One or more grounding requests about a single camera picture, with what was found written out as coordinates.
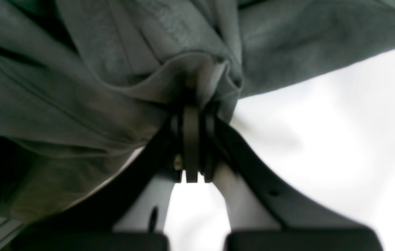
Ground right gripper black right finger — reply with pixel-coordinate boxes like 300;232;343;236
203;113;383;251

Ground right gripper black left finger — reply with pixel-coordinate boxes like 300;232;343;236
11;106;200;251

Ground dark grey t-shirt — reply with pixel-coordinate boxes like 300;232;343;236
0;0;395;223

